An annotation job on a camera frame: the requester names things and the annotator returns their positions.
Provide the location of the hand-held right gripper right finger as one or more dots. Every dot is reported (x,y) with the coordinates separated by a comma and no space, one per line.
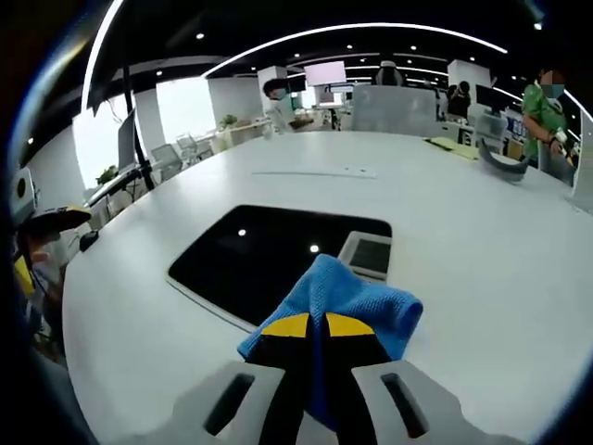
(394,403)

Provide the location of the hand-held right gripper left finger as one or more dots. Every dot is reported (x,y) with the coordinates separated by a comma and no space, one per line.
(241,403)

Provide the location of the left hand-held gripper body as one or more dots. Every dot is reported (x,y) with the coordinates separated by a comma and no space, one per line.
(22,197)

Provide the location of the blue cleaning cloth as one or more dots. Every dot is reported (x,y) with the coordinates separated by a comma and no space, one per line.
(352,296)

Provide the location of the yellow cloth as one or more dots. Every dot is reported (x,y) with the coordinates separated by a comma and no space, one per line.
(456,149)

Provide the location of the black desk clamp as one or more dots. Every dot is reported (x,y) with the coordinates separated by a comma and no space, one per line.
(89,241)

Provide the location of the green potted plant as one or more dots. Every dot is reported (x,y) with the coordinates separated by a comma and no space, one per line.
(107,175)
(228,121)

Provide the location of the black computer monitor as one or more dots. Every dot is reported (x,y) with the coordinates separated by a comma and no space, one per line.
(127,143)

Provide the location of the dark curved headband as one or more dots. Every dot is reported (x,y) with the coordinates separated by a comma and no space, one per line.
(502,169)

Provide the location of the white mesh office chair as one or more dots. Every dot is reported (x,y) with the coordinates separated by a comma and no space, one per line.
(491,132)

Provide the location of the grey desk partition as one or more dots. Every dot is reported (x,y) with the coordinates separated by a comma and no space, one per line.
(394,111)

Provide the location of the pink display screen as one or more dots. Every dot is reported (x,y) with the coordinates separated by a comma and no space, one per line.
(325,73)

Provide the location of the white upright panel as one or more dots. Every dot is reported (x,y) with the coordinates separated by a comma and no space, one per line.
(584,157)

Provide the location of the black and white gaming chair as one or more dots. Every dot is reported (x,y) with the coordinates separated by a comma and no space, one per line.
(390,74)

